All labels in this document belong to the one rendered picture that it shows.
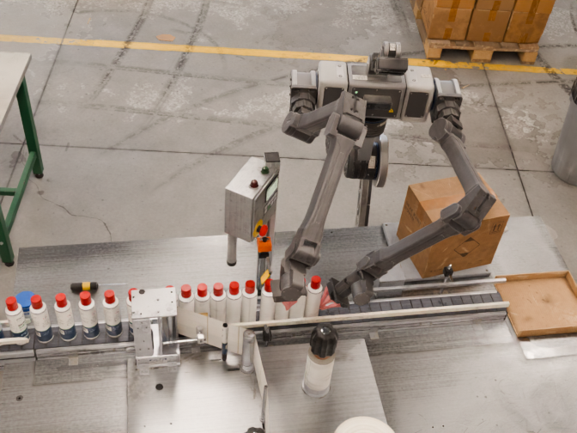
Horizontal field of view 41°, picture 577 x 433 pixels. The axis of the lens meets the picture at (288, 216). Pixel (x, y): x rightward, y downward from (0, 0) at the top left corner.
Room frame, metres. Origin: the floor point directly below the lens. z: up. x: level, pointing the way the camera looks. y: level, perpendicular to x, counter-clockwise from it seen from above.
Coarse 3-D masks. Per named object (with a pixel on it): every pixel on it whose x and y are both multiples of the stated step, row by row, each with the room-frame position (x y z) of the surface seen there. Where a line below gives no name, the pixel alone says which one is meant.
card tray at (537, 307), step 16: (544, 272) 1.99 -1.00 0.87; (560, 272) 2.01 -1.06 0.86; (496, 288) 1.92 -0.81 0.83; (512, 288) 1.93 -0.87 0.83; (528, 288) 1.93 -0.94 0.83; (544, 288) 1.94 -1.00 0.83; (560, 288) 1.95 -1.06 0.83; (576, 288) 1.93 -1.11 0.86; (512, 304) 1.85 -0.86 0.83; (528, 304) 1.85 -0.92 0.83; (544, 304) 1.86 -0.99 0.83; (560, 304) 1.87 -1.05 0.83; (576, 304) 1.88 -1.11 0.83; (512, 320) 1.77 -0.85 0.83; (528, 320) 1.78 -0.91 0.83; (544, 320) 1.78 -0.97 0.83; (560, 320) 1.79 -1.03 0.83; (576, 320) 1.80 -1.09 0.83; (528, 336) 1.71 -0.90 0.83
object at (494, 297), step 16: (352, 304) 1.73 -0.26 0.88; (368, 304) 1.74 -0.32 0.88; (384, 304) 1.75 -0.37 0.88; (400, 304) 1.75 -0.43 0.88; (416, 304) 1.76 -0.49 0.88; (432, 304) 1.77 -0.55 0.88; (448, 304) 1.78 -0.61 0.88; (464, 304) 1.78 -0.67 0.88; (256, 320) 1.61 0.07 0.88; (352, 320) 1.66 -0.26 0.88; (368, 320) 1.66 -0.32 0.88; (80, 336) 1.48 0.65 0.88; (128, 336) 1.50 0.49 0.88
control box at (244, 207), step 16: (256, 160) 1.77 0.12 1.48; (240, 176) 1.69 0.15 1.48; (256, 176) 1.70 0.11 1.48; (272, 176) 1.71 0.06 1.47; (240, 192) 1.62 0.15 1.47; (256, 192) 1.63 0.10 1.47; (240, 208) 1.61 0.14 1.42; (256, 208) 1.61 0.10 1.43; (272, 208) 1.72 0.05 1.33; (224, 224) 1.63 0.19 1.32; (240, 224) 1.61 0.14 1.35; (256, 224) 1.62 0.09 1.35
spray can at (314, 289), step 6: (318, 276) 1.67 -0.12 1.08; (312, 282) 1.65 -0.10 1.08; (318, 282) 1.64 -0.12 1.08; (312, 288) 1.64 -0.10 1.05; (318, 288) 1.64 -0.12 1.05; (312, 294) 1.63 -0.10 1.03; (318, 294) 1.63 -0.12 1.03; (306, 300) 1.65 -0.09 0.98; (312, 300) 1.63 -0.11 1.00; (318, 300) 1.64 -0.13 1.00; (306, 306) 1.64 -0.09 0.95; (312, 306) 1.63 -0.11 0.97; (318, 306) 1.64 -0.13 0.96; (306, 312) 1.64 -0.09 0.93; (312, 312) 1.63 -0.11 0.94; (318, 312) 1.64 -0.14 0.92
